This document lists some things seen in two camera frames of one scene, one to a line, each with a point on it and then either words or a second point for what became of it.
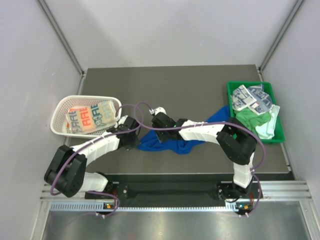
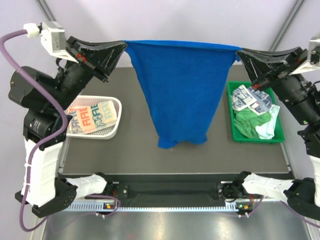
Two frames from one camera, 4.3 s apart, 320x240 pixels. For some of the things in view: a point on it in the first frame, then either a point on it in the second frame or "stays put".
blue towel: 150,140 to 184,82
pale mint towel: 266,131 stays put
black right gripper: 161,138 to 257,68
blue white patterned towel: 254,98 stays put
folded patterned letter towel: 88,118 stays put
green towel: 251,120 stays put
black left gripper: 134,144 to 99,61
